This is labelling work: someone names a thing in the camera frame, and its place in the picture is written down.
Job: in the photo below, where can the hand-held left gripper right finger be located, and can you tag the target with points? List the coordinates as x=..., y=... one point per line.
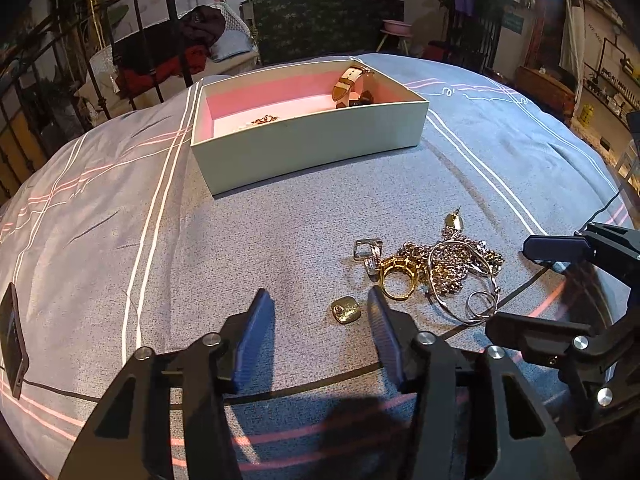
x=384, y=330

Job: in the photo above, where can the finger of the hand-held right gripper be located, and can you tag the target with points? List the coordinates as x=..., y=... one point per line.
x=525, y=337
x=552, y=248

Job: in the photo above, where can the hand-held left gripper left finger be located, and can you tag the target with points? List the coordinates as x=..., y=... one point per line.
x=256, y=340

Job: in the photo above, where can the white box with pink lining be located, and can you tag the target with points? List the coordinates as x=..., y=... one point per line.
x=310, y=145

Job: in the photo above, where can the gold square pendant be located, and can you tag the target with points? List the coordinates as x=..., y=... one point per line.
x=347, y=312

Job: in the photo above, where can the silver hoop rings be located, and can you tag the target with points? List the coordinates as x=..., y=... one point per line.
x=470, y=304

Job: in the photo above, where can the gold cone earring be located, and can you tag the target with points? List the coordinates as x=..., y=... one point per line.
x=455, y=222

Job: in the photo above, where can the wooden bench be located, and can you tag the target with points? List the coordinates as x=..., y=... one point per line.
x=545, y=90

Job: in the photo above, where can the black metal fence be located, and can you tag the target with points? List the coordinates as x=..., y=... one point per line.
x=480, y=35

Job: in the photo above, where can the black smartphone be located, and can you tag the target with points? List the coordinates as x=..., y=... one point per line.
x=11, y=340

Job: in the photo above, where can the pink stool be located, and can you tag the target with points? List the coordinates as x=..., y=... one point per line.
x=397, y=27

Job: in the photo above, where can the red garment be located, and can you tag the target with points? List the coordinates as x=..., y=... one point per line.
x=165, y=67

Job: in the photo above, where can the light blue pillow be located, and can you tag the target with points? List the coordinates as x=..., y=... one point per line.
x=232, y=45

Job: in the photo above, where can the green patterned board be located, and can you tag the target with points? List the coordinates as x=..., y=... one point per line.
x=320, y=25

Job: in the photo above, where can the black garment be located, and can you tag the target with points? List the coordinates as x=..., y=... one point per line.
x=145, y=47

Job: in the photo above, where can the dark maroon garment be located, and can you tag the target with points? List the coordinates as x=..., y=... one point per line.
x=202, y=22

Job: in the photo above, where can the black metal bed railing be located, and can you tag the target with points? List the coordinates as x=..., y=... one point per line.
x=174, y=10

